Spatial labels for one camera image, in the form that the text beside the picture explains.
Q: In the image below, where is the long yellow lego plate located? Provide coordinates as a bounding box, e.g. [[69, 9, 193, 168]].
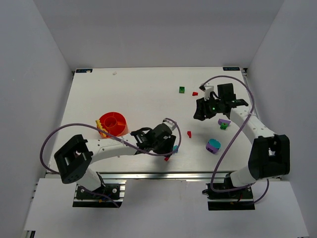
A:
[[96, 119, 108, 139]]

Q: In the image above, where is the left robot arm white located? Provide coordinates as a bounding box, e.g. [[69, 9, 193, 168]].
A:
[[54, 119, 177, 190]]

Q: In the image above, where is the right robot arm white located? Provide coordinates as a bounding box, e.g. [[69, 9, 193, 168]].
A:
[[193, 83, 290, 189]]

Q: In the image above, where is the purple lego right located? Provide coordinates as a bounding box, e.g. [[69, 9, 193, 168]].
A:
[[218, 119, 231, 125]]

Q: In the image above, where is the bright green lego right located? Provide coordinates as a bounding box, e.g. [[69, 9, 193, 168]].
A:
[[220, 122, 228, 130]]

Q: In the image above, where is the dark green lego brick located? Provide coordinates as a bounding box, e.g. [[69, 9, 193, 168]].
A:
[[179, 86, 185, 94]]

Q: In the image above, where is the purple lego under teal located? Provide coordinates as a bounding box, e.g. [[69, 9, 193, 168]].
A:
[[206, 143, 218, 154]]

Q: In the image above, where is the right blue table label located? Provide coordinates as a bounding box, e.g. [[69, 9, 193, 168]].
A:
[[222, 66, 240, 71]]

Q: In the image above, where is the blue table label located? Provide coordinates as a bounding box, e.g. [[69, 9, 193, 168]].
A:
[[75, 68, 93, 73], [222, 66, 240, 71]]

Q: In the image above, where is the orange round divided container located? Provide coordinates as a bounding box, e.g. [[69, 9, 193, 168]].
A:
[[99, 112, 129, 136]]

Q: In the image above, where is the left blue table label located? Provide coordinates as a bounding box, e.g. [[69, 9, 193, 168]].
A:
[[75, 68, 93, 73]]

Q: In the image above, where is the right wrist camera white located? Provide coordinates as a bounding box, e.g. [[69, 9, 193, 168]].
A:
[[199, 83, 214, 101]]

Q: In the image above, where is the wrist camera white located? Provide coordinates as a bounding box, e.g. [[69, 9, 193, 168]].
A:
[[199, 83, 214, 101], [162, 120, 176, 131]]

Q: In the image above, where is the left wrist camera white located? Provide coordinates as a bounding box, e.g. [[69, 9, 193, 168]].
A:
[[162, 120, 176, 131]]

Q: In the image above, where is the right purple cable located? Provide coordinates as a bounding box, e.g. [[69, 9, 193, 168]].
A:
[[202, 75, 270, 204]]

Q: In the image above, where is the table front metal rail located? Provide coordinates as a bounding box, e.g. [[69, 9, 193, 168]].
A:
[[46, 171, 283, 181]]

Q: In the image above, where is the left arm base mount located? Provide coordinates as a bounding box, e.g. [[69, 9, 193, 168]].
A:
[[72, 179, 125, 208]]

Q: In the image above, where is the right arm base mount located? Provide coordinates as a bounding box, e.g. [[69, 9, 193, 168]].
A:
[[202, 183, 255, 211]]

